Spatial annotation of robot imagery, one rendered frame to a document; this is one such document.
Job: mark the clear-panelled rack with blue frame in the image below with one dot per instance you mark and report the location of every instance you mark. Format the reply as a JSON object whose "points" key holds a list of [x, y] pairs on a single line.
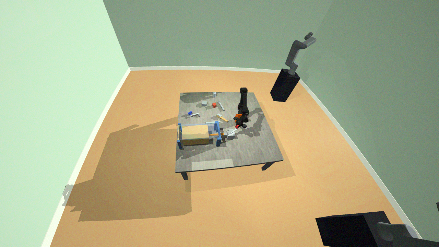
{"points": [[198, 134]]}

